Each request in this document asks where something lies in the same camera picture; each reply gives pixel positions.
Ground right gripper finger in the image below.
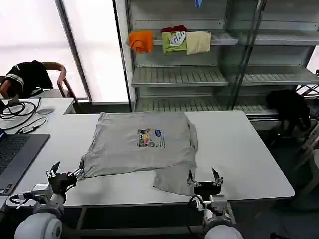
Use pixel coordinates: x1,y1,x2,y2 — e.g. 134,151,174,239
186,169,201,188
211,168,224,187

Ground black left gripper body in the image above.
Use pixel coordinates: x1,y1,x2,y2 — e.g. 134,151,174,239
48,171,77,198

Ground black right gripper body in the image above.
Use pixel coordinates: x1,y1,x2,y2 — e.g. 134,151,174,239
193,181,221,196

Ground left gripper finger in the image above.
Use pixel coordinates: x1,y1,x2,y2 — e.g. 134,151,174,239
45,161,61,179
68,160,87,180

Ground grey printed t-shirt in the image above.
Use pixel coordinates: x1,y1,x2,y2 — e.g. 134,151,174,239
79,111,199,197

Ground white table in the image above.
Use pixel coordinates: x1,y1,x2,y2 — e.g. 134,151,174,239
5,111,296,237

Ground dark grey laptop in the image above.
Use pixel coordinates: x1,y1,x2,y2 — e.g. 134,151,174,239
0,129,51,196

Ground grey computer mouse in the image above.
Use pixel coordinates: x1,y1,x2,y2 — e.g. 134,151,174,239
36,107,55,116

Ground brown wooden chair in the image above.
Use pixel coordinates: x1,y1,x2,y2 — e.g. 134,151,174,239
0,61,83,113

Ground black jacket with white stripe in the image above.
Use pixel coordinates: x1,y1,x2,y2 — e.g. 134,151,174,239
4,60,54,99

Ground grey shelf rack with clothes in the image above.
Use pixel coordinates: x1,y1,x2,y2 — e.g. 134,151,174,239
113,0,319,123

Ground thin cable with adapter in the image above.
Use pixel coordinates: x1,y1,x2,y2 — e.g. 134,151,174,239
0,117,48,135

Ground coiled black cable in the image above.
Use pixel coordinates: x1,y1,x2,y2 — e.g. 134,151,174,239
0,97,42,120

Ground pale folding frame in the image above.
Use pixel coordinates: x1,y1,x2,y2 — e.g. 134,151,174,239
295,126,319,180

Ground dark window frame post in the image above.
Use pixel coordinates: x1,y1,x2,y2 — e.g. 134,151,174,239
54,0,94,103

